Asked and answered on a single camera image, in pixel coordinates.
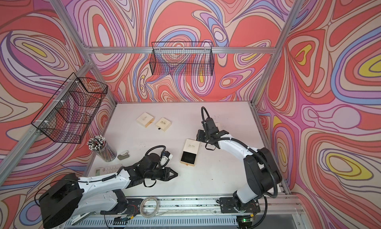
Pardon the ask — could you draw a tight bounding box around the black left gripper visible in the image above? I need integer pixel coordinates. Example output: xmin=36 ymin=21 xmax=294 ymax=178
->
xmin=145 ymin=167 xmax=180 ymax=182

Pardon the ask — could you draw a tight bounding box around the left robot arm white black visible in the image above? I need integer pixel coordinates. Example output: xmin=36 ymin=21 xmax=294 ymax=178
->
xmin=36 ymin=145 xmax=178 ymax=229

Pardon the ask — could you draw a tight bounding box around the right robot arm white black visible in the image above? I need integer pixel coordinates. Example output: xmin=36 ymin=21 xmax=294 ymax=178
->
xmin=196 ymin=107 xmax=282 ymax=204

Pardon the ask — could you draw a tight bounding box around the small cream jewelry box middle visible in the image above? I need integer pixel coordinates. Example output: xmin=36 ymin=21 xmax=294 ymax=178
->
xmin=155 ymin=117 xmax=172 ymax=132

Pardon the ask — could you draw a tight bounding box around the white desk calculator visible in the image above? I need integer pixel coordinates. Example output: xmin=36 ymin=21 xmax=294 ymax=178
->
xmin=95 ymin=164 xmax=123 ymax=176

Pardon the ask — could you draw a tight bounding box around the clear cup of pens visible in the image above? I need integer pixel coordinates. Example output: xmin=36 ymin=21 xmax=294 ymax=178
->
xmin=87 ymin=135 xmax=117 ymax=162

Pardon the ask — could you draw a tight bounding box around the coiled clear cable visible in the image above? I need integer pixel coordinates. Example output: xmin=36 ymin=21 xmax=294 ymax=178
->
xmin=139 ymin=197 xmax=160 ymax=219

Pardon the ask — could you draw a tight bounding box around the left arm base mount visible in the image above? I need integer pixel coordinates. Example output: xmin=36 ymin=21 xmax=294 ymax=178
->
xmin=100 ymin=198 xmax=143 ymax=223

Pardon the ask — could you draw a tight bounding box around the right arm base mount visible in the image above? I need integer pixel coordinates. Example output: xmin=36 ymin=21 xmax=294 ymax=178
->
xmin=216 ymin=197 xmax=261 ymax=223

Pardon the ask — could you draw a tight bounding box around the black wire basket back wall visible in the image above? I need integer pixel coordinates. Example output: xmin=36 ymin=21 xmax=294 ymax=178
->
xmin=149 ymin=41 xmax=215 ymax=76

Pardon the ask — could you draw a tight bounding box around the black wire basket wall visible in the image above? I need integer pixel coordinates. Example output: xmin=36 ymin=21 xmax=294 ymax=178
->
xmin=149 ymin=41 xmax=215 ymax=76
xmin=31 ymin=73 xmax=108 ymax=144

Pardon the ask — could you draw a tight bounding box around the black wire basket left wall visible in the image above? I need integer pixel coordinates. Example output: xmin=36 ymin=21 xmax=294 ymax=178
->
xmin=31 ymin=73 xmax=108 ymax=144

